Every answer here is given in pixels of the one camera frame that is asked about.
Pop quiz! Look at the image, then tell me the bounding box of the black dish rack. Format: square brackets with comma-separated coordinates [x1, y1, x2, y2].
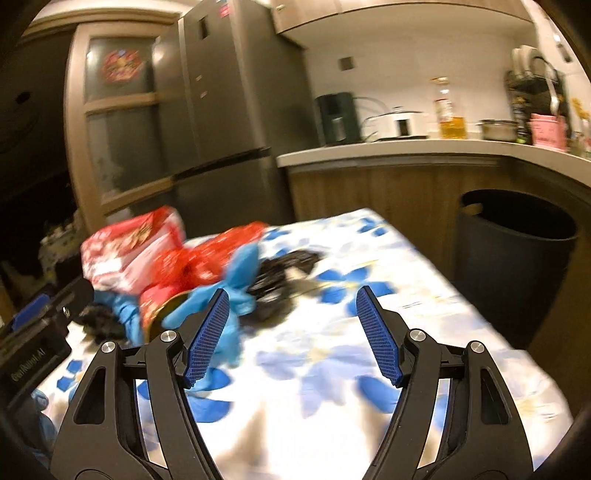
[505, 45, 571, 144]

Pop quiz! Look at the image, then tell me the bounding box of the red and white snack package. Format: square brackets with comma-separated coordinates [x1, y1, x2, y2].
[81, 207, 185, 296]

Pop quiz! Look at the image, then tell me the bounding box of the wooden door with glass panels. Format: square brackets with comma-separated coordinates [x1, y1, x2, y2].
[65, 11, 185, 222]

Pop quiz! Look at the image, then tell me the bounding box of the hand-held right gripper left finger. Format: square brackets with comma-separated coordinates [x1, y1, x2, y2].
[50, 287, 232, 480]

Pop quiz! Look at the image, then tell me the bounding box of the black plastic bag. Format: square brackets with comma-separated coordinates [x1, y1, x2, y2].
[247, 249, 324, 319]
[76, 305, 131, 344]

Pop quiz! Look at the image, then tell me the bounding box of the black trash bin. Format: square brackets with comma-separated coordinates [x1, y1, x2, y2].
[455, 189, 580, 352]

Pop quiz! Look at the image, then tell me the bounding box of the steel bowl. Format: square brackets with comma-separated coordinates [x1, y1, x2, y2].
[478, 119, 520, 142]

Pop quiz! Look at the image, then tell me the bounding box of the white electric cooker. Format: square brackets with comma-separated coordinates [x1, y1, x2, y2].
[362, 108, 430, 141]

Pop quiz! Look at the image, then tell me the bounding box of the black air fryer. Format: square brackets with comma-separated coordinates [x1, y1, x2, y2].
[315, 92, 362, 146]

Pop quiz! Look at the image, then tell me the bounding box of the pink utensil holder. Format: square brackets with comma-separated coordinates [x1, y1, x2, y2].
[530, 113, 568, 152]

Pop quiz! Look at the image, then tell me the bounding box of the wooden upper cabinet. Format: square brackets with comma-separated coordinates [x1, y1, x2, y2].
[270, 0, 536, 37]

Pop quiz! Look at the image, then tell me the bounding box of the grey refrigerator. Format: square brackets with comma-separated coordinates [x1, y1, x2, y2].
[152, 0, 315, 227]

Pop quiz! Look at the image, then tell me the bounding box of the red round door decoration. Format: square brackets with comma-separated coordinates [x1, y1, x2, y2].
[102, 48, 145, 85]

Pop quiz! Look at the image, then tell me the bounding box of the kitchen counter with wooden cabinets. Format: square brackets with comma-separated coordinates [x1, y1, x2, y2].
[276, 138, 591, 370]

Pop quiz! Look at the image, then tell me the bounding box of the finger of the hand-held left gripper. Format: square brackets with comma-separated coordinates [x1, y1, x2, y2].
[11, 295, 54, 330]
[44, 281, 96, 324]

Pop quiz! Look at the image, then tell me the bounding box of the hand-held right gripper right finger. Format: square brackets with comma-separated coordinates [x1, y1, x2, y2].
[355, 285, 536, 480]

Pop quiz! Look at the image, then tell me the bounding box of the red plastic bag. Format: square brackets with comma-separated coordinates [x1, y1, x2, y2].
[139, 222, 271, 342]

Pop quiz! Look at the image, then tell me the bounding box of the cooking oil bottle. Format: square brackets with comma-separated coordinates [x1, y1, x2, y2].
[431, 78, 468, 140]

